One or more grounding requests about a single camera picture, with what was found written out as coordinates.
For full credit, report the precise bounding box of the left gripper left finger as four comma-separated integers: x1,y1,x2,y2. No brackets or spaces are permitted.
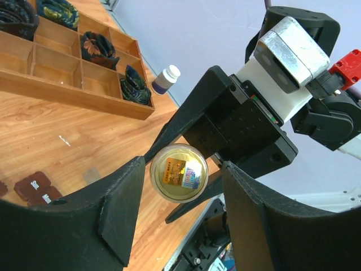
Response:
1,156,146,270

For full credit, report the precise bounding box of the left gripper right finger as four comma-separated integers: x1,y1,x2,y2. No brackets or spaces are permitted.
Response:
222,161,360,270

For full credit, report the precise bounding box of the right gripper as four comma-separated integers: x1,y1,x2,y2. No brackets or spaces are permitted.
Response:
145,65,298,224

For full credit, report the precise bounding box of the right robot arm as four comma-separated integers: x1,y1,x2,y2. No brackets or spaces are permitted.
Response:
145,5,360,223

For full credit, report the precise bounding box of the brown double pill box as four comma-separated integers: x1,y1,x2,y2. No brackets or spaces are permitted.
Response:
14,171,62,206

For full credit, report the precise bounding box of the dark bottle white cap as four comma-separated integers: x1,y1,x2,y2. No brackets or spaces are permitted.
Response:
151,64,181,95

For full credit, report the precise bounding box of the dark blue rolled sock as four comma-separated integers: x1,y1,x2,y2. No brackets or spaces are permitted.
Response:
120,65,151,106

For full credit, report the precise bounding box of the black patterned rolled sock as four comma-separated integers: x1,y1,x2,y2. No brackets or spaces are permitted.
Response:
81,31,120,71

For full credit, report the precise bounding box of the wooden divided tray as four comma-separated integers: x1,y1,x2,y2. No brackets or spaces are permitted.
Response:
1,1,155,120

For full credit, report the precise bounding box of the black yellow rolled sock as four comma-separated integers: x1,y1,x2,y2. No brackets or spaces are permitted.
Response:
36,0,80,31

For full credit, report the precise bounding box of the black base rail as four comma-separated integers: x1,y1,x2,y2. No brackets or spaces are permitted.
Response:
163,198,231,270

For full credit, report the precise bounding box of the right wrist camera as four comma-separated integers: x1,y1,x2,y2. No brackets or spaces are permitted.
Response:
234,16,331,125

